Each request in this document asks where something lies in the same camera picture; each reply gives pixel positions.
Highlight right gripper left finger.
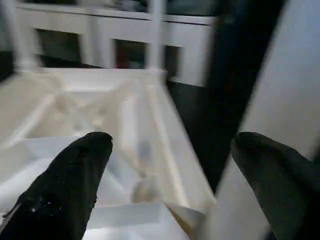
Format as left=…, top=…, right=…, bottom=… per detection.
left=0, top=131, right=115, bottom=240

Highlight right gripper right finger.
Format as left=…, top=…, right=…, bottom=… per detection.
left=230, top=131, right=320, bottom=240

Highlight white plastic table top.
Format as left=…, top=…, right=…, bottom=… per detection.
left=0, top=67, right=218, bottom=240

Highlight white cabinet with glass doors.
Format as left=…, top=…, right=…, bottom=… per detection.
left=15, top=2, right=218, bottom=88

